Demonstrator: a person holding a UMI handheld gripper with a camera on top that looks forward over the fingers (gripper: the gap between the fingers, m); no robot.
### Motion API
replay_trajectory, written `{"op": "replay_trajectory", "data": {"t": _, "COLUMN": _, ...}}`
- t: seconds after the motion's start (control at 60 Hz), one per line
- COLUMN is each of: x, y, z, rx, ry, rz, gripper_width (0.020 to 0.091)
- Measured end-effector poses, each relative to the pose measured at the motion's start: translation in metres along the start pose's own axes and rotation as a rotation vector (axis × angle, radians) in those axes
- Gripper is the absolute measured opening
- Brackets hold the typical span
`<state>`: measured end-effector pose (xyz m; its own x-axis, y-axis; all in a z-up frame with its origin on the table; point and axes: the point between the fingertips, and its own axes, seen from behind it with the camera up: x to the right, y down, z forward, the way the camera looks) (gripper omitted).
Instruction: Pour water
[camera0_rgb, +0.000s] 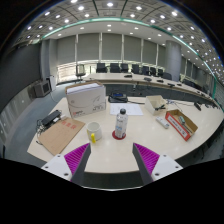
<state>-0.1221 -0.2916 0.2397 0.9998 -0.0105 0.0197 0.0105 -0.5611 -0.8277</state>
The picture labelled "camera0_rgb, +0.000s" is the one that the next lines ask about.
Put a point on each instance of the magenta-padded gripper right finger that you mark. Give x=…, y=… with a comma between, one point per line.
x=147, y=159

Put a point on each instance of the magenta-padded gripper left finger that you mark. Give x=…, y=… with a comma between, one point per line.
x=76, y=159

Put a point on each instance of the clear plastic water bottle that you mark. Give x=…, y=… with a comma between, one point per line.
x=121, y=125

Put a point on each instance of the open red-sided cardboard box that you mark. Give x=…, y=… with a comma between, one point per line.
x=176, y=125

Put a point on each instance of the black power strip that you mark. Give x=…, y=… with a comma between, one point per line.
x=50, y=118

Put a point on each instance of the white printed paper sheet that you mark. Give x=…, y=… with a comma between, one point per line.
x=133, y=109

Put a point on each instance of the small open white box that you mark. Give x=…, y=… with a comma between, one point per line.
x=154, y=103

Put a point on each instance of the large white cardboard box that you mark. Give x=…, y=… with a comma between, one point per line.
x=86, y=101

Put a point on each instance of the black desk phone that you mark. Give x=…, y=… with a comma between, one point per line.
x=118, y=97

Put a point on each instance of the grey CRT monitor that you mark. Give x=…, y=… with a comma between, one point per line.
x=42, y=88

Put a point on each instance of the long curved conference desk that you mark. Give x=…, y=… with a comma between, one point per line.
x=113, y=78

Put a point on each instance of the single black swivel chair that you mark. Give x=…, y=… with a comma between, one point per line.
x=80, y=69

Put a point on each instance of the row of black office chairs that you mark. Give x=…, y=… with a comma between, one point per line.
x=135, y=69

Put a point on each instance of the group of ceiling lights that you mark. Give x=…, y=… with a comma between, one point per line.
x=109, y=4

